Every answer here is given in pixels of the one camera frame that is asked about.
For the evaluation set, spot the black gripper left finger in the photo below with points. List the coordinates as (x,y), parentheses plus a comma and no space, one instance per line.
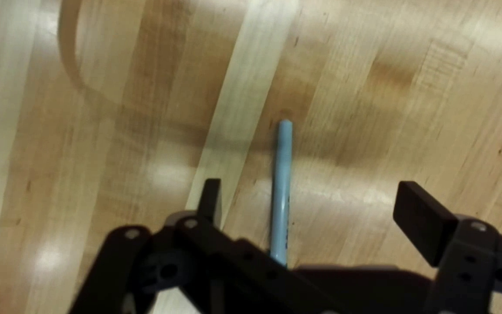
(209,205)

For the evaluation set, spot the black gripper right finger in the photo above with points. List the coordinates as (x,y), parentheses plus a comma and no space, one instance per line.
(423,221)

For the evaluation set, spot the green capped marker pen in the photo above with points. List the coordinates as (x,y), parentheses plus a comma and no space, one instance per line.
(281,190)

